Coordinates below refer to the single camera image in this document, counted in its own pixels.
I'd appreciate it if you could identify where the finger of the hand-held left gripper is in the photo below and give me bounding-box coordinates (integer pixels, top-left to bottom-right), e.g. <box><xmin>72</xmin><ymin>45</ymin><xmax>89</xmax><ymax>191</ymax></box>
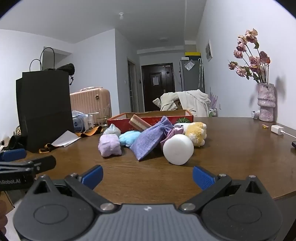
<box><xmin>25</xmin><ymin>155</ymin><xmax>56</xmax><ymax>173</ymax></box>
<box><xmin>0</xmin><ymin>148</ymin><xmax>26</xmax><ymax>162</ymax></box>

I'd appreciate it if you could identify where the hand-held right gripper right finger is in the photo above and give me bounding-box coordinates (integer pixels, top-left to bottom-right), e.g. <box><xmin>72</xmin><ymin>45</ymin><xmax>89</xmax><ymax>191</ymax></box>
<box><xmin>178</xmin><ymin>166</ymin><xmax>270</xmax><ymax>213</ymax></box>

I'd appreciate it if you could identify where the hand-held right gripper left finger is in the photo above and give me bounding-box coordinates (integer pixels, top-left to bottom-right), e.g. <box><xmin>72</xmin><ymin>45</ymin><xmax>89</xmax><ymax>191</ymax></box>
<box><xmin>25</xmin><ymin>165</ymin><xmax>119</xmax><ymax>214</ymax></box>

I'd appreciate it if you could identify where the lavender plush toy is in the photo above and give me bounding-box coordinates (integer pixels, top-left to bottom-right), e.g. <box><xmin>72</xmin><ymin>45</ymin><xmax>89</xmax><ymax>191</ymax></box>
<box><xmin>98</xmin><ymin>134</ymin><xmax>122</xmax><ymax>158</ymax></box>

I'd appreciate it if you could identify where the white foam roll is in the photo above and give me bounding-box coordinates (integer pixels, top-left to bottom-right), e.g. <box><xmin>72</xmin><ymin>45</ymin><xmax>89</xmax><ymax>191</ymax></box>
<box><xmin>163</xmin><ymin>134</ymin><xmax>195</xmax><ymax>165</ymax></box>

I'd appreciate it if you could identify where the yellow and white plush toy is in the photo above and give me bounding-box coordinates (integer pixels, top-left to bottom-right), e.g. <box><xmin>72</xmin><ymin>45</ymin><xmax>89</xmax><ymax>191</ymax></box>
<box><xmin>174</xmin><ymin>122</ymin><xmax>207</xmax><ymax>147</ymax></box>

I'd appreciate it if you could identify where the iridescent pouch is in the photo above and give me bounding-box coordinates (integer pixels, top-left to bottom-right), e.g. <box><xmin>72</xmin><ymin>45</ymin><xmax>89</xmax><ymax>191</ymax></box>
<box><xmin>103</xmin><ymin>123</ymin><xmax>121</xmax><ymax>137</ymax></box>

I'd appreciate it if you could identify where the light blue plush toy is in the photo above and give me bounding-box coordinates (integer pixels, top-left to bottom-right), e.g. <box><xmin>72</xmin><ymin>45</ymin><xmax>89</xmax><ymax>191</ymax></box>
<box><xmin>119</xmin><ymin>130</ymin><xmax>141</xmax><ymax>147</ymax></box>

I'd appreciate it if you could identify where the pink satin scrunchie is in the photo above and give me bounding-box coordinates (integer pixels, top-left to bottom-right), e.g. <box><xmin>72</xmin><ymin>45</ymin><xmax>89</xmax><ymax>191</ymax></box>
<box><xmin>159</xmin><ymin>124</ymin><xmax>184</xmax><ymax>149</ymax></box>

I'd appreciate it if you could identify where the red cardboard box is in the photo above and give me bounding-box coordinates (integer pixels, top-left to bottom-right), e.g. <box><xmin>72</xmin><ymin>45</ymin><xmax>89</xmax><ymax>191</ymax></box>
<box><xmin>107</xmin><ymin>110</ymin><xmax>194</xmax><ymax>133</ymax></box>

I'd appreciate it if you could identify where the purple woven drawstring bag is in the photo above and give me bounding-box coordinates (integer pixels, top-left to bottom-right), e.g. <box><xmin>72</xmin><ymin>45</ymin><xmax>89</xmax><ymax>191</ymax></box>
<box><xmin>129</xmin><ymin>116</ymin><xmax>174</xmax><ymax>161</ymax></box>

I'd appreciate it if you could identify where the pink layered sponge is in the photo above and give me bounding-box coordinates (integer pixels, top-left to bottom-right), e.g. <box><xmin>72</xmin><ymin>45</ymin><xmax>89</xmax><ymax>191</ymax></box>
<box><xmin>129</xmin><ymin>114</ymin><xmax>152</xmax><ymax>131</ymax></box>

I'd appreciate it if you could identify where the person's left hand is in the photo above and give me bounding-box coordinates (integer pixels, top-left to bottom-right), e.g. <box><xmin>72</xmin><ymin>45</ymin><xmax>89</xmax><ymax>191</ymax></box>
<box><xmin>0</xmin><ymin>200</ymin><xmax>7</xmax><ymax>235</ymax></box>

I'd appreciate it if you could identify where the white paper sheet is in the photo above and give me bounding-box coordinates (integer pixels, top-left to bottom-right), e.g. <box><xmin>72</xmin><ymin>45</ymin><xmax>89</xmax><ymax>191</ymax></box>
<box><xmin>51</xmin><ymin>130</ymin><xmax>81</xmax><ymax>147</ymax></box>

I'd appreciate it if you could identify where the black paper bag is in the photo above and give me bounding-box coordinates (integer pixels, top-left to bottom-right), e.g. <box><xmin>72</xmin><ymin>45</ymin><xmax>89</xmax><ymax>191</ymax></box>
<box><xmin>16</xmin><ymin>46</ymin><xmax>75</xmax><ymax>153</ymax></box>

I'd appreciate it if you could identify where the blue and white packet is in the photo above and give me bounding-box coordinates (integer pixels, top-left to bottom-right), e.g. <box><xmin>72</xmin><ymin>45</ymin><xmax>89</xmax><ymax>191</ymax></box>
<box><xmin>72</xmin><ymin>110</ymin><xmax>89</xmax><ymax>133</ymax></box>

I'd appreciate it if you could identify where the clear glass jar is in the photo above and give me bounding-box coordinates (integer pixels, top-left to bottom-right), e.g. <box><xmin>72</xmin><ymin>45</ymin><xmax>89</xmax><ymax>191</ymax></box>
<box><xmin>96</xmin><ymin>104</ymin><xmax>110</xmax><ymax>127</ymax></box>

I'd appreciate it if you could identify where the pink suitcase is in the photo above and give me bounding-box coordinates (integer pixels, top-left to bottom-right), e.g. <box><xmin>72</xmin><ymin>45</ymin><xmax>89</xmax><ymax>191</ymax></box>
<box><xmin>70</xmin><ymin>87</ymin><xmax>112</xmax><ymax>118</ymax></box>

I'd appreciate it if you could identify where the white coat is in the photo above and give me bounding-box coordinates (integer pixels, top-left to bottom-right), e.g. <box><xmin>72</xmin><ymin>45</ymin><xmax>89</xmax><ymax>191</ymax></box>
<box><xmin>153</xmin><ymin>89</ymin><xmax>212</xmax><ymax>117</ymax></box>

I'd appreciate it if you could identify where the grey interior door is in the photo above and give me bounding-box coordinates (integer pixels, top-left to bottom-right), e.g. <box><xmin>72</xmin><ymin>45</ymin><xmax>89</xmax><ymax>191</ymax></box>
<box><xmin>128</xmin><ymin>59</ymin><xmax>140</xmax><ymax>113</ymax></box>

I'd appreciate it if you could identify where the black cap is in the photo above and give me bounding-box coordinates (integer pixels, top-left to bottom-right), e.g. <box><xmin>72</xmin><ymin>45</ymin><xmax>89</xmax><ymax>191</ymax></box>
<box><xmin>44</xmin><ymin>63</ymin><xmax>75</xmax><ymax>86</ymax></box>

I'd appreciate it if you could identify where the grey refrigerator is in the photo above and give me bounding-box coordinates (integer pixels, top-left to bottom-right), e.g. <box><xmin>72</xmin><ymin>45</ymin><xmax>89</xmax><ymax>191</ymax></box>
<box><xmin>180</xmin><ymin>58</ymin><xmax>205</xmax><ymax>92</ymax></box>

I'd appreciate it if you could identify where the dark entrance door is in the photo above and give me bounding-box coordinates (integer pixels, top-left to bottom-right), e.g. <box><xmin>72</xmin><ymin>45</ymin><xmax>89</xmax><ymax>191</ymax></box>
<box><xmin>141</xmin><ymin>62</ymin><xmax>175</xmax><ymax>112</ymax></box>

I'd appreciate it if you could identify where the hanging umbrella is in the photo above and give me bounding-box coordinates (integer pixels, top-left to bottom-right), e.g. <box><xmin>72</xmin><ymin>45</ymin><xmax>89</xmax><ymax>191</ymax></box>
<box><xmin>198</xmin><ymin>58</ymin><xmax>204</xmax><ymax>88</ymax></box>

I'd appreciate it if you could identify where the dried rose bouquet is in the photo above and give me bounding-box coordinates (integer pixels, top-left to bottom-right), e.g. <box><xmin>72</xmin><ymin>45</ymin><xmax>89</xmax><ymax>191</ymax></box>
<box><xmin>228</xmin><ymin>28</ymin><xmax>271</xmax><ymax>84</ymax></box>

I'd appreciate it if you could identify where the orange strap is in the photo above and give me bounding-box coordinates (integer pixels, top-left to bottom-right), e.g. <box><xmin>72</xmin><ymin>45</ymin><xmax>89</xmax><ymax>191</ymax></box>
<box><xmin>39</xmin><ymin>126</ymin><xmax>104</xmax><ymax>153</ymax></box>

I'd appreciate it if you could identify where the wall electric panel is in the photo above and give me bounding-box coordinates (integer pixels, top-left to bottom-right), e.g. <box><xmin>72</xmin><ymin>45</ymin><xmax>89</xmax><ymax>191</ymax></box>
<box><xmin>205</xmin><ymin>39</ymin><xmax>213</xmax><ymax>62</ymax></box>

